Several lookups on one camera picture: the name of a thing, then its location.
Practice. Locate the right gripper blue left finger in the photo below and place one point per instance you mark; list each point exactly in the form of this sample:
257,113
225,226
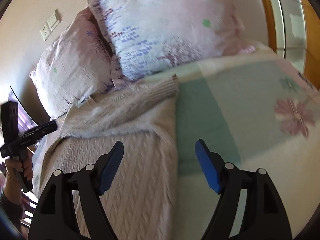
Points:
55,218

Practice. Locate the left floral pink pillow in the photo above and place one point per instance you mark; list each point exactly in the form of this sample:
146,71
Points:
76,65

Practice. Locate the person's left hand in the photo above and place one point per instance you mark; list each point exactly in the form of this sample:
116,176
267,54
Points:
26,167

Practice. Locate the right floral blue pillow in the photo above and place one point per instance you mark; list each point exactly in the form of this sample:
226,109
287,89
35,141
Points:
150,36

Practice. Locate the white wall switch plate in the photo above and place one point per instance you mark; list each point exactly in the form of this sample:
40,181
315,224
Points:
50,25

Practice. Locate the beige cable-knit sweater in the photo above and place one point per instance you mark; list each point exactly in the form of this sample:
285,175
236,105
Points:
140,201

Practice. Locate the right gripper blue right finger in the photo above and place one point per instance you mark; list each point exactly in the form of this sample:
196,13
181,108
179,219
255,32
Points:
264,217

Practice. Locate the patchwork floral bed sheet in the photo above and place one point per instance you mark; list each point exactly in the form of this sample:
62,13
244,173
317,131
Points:
254,110

